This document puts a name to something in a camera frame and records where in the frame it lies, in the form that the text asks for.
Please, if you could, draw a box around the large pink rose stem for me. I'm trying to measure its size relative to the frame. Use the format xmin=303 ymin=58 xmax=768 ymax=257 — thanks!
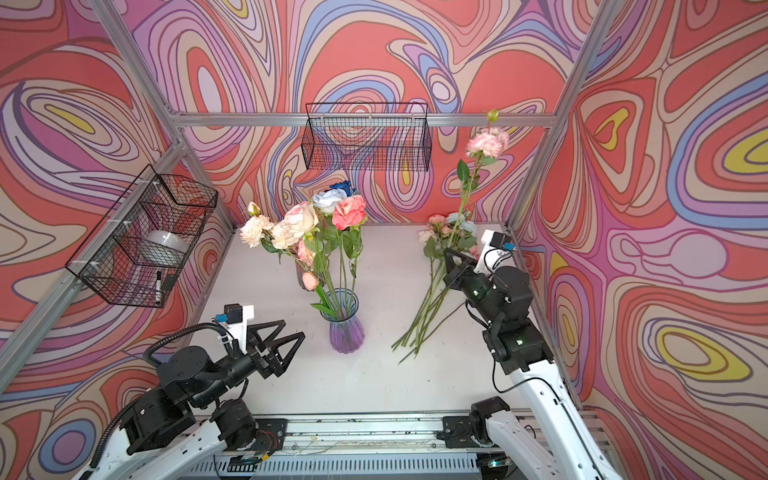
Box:
xmin=332 ymin=195 xmax=367 ymax=291

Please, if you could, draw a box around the red-grey glass vase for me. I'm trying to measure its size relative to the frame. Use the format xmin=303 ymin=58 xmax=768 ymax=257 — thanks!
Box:
xmin=295 ymin=262 xmax=307 ymax=291

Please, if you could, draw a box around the black marker pen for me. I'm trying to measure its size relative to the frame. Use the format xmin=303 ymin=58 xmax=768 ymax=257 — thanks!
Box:
xmin=154 ymin=270 xmax=163 ymax=307

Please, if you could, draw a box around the purple-blue glass vase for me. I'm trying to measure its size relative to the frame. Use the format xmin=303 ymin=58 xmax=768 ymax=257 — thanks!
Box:
xmin=321 ymin=288 xmax=365 ymax=354

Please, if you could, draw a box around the back wire basket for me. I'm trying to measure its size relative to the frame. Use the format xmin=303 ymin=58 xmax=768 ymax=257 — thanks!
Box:
xmin=301 ymin=101 xmax=432 ymax=172

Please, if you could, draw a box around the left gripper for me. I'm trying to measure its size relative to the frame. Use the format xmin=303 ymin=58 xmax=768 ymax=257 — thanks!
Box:
xmin=187 ymin=320 xmax=301 ymax=413

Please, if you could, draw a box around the peach peony stem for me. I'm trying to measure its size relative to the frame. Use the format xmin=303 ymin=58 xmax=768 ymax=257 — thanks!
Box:
xmin=239 ymin=202 xmax=292 ymax=258

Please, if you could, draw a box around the bunch of artificial flowers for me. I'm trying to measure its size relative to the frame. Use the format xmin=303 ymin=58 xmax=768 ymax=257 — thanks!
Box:
xmin=391 ymin=212 xmax=478 ymax=359

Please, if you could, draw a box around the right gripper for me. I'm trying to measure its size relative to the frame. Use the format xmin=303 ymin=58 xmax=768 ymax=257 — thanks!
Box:
xmin=442 ymin=246 xmax=501 ymax=328

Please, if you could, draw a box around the single pink bud stem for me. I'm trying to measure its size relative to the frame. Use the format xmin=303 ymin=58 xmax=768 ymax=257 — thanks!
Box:
xmin=302 ymin=271 xmax=337 ymax=320

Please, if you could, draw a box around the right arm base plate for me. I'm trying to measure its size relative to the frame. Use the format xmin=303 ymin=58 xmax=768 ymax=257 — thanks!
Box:
xmin=436 ymin=396 xmax=510 ymax=449

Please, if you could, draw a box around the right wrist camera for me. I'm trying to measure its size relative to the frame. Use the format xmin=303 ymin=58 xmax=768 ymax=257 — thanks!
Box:
xmin=474 ymin=229 xmax=516 ymax=276

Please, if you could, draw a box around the pink peony spray stem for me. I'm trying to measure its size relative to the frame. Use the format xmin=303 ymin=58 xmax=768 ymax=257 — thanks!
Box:
xmin=431 ymin=109 xmax=511 ymax=289

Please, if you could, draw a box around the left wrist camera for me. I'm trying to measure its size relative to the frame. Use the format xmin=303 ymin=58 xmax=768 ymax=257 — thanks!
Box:
xmin=214 ymin=303 xmax=255 ymax=354

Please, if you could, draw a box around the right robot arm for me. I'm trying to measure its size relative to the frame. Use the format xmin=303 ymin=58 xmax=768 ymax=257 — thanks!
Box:
xmin=444 ymin=249 xmax=620 ymax=479

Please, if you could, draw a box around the blue rose stem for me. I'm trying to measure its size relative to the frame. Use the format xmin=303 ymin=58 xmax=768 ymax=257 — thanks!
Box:
xmin=331 ymin=180 xmax=356 ymax=197

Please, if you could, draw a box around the pink carnation stem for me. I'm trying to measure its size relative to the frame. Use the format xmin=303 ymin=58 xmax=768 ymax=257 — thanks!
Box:
xmin=297 ymin=240 xmax=316 ymax=269

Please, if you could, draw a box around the wire basket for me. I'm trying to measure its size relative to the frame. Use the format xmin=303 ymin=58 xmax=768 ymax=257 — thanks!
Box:
xmin=66 ymin=166 xmax=218 ymax=308
xmin=301 ymin=101 xmax=432 ymax=172

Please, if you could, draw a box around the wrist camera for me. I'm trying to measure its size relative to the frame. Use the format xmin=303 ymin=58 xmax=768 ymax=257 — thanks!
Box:
xmin=474 ymin=229 xmax=516 ymax=276
xmin=214 ymin=303 xmax=255 ymax=354

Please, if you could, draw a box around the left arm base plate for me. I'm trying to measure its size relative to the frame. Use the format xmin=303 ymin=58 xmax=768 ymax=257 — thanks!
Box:
xmin=238 ymin=417 xmax=288 ymax=454

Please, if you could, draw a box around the left wire basket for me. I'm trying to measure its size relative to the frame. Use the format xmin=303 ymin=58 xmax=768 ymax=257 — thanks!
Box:
xmin=66 ymin=166 xmax=218 ymax=308

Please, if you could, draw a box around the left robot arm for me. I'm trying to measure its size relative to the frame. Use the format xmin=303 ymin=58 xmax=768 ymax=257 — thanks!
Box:
xmin=77 ymin=320 xmax=305 ymax=479

